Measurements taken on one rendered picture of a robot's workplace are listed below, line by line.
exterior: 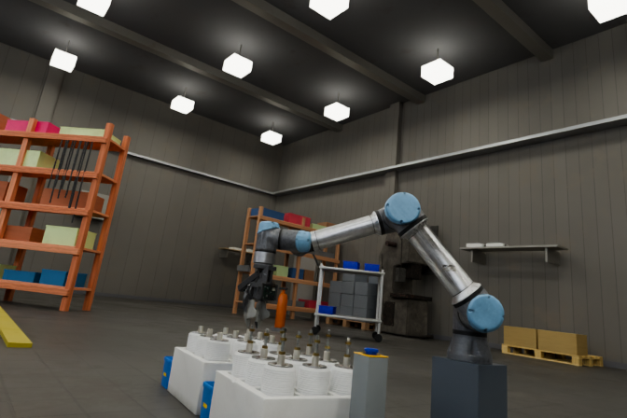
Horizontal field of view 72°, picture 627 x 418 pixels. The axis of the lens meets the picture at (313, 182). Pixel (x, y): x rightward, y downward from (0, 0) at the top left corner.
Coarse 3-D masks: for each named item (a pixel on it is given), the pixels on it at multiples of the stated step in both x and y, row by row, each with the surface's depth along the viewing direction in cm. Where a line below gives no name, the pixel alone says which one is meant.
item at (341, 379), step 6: (330, 372) 136; (336, 372) 133; (342, 372) 133; (348, 372) 132; (330, 378) 135; (336, 378) 133; (342, 378) 132; (348, 378) 132; (330, 384) 134; (336, 384) 132; (342, 384) 132; (348, 384) 132; (330, 390) 134; (336, 390) 132; (342, 390) 131; (348, 390) 131
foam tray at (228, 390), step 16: (224, 384) 138; (240, 384) 128; (224, 400) 135; (240, 400) 126; (256, 400) 118; (272, 400) 115; (288, 400) 117; (304, 400) 120; (320, 400) 122; (336, 400) 125; (224, 416) 133; (240, 416) 123; (256, 416) 116; (272, 416) 114; (288, 416) 117; (304, 416) 119; (320, 416) 121; (336, 416) 124
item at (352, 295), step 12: (348, 276) 931; (360, 276) 926; (372, 276) 931; (336, 288) 951; (348, 288) 921; (360, 288) 894; (372, 288) 888; (336, 300) 941; (348, 300) 913; (360, 300) 886; (372, 300) 883; (336, 312) 933; (348, 312) 905; (360, 312) 879; (372, 312) 879; (336, 324) 955; (348, 324) 905; (360, 324) 926; (372, 324) 873
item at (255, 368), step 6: (252, 360) 132; (258, 360) 132; (264, 360) 132; (270, 360) 133; (276, 360) 136; (252, 366) 132; (258, 366) 131; (246, 372) 133; (252, 372) 131; (258, 372) 130; (246, 378) 132; (252, 378) 130; (258, 378) 130; (252, 384) 130; (258, 384) 130
